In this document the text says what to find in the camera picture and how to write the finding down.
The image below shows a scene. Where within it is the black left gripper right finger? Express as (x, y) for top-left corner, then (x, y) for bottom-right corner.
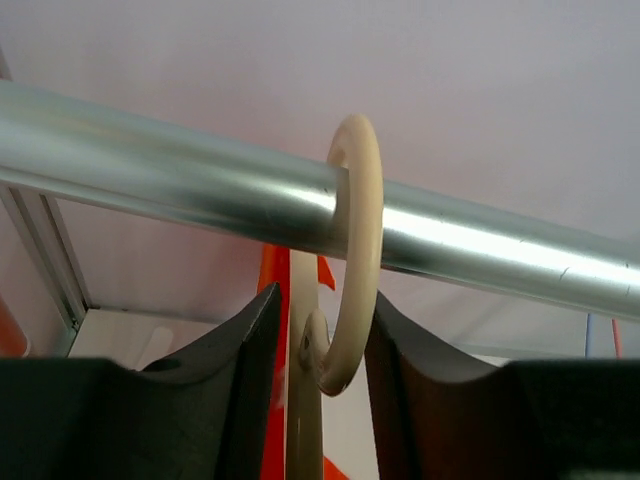
(365, 296), (639, 479)

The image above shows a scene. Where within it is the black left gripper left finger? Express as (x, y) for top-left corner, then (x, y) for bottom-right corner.
(1, 284), (281, 479)

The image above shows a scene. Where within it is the cream plastic hanger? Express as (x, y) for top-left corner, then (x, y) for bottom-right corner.
(285, 114), (384, 479)

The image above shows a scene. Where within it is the orange t shirt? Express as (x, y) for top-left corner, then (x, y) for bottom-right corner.
(0, 243), (351, 480)

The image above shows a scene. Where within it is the light blue wire hanger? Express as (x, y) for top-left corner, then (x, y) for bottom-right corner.
(584, 313), (595, 358)

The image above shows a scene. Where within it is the pink wire hanger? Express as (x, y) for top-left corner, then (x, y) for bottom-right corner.
(611, 318), (622, 359)

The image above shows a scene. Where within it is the white clothes rack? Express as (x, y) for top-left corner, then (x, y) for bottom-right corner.
(0, 79), (640, 321)

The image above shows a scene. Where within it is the aluminium corner frame post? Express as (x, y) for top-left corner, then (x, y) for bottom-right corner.
(1, 185), (92, 356)

